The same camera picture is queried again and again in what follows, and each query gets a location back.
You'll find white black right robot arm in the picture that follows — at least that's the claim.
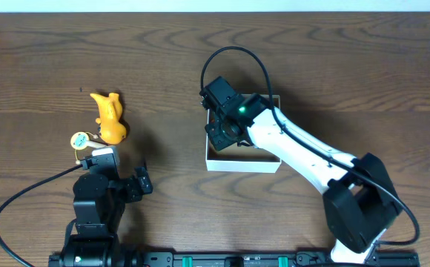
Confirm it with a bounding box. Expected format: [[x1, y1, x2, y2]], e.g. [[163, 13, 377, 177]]
[[202, 93, 405, 264]]

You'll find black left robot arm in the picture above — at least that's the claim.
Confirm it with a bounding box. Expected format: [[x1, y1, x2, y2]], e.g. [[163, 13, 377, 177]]
[[48, 156, 153, 267]]

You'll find orange rubber animal toy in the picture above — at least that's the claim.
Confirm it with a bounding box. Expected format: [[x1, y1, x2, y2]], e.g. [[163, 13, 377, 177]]
[[90, 93, 127, 145]]

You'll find yellow round rattle toy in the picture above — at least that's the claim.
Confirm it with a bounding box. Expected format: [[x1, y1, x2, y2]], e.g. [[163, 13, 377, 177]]
[[70, 131, 105, 165]]

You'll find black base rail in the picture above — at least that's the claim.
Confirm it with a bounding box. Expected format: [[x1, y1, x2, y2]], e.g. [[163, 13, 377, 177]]
[[142, 251, 420, 267]]

